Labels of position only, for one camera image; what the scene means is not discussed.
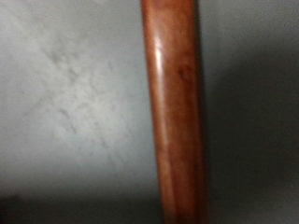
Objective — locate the reddish brown wooden stick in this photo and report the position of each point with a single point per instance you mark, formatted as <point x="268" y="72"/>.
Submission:
<point x="174" y="109"/>

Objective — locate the grey plastic crate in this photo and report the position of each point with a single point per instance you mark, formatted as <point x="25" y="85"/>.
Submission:
<point x="78" y="93"/>

